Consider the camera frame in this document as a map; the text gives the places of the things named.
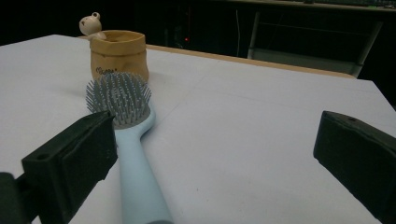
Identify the beige bear figurine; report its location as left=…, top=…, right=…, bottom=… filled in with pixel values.
left=78, top=11, right=107, bottom=41

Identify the wooden desk with metal frame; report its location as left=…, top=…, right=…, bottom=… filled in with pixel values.
left=218, top=0, right=396, bottom=78

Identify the light blue hairbrush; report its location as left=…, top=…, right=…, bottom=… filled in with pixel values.
left=85, top=71, right=175, bottom=224

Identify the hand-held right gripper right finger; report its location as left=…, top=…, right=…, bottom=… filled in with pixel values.
left=313, top=110, right=396, bottom=224

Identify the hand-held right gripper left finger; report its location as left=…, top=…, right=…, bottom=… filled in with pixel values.
left=21, top=110, right=120, bottom=224

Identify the thin white cable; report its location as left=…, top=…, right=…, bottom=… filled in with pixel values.
left=234, top=8, right=241, bottom=58

